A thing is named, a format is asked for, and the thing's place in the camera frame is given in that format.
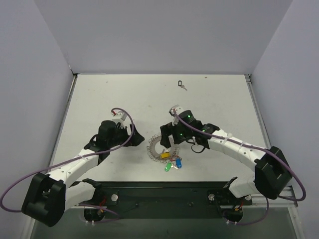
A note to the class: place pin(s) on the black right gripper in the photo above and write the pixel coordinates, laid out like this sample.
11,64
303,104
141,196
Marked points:
170,132

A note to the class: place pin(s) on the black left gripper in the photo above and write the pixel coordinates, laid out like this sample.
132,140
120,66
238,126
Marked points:
128,134

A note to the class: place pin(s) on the blue key tag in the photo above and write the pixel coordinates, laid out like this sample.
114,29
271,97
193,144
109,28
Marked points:
178,163

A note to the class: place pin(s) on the green key tag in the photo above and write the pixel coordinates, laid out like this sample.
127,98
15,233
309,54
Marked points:
168,167

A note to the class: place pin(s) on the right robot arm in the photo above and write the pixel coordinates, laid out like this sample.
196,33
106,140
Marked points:
269,166

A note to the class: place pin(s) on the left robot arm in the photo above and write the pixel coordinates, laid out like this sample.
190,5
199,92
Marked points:
50,195

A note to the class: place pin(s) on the loose key with black tag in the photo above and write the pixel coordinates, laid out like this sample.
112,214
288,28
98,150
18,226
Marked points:
181,85

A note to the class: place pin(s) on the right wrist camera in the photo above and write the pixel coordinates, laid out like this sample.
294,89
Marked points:
176,110

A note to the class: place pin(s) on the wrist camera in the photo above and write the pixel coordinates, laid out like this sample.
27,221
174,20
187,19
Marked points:
176,110
119,119

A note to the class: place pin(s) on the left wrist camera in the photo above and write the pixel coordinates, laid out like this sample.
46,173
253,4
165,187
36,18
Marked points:
119,119

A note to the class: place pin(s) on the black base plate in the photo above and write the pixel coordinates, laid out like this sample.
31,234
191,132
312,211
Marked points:
166,200

